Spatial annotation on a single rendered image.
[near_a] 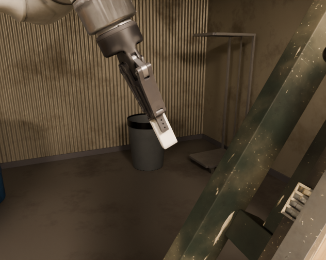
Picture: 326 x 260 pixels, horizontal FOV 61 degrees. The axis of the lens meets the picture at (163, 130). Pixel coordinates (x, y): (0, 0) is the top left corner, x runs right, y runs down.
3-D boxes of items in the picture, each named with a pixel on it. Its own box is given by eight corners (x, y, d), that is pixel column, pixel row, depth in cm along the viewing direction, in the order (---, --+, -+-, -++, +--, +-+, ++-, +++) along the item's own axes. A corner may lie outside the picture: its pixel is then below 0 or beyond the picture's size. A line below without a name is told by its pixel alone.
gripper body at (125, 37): (140, 14, 44) (164, 68, 47) (127, 22, 51) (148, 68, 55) (98, 33, 42) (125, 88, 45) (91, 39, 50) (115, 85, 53)
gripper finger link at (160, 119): (156, 104, 51) (162, 107, 49) (167, 128, 53) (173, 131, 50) (149, 109, 51) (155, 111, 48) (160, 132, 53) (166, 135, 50)
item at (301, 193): (289, 216, 56) (280, 212, 55) (306, 187, 56) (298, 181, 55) (305, 227, 53) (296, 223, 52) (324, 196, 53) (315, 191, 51)
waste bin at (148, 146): (164, 156, 409) (164, 112, 389) (169, 171, 359) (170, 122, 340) (128, 158, 401) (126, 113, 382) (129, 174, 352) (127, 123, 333)
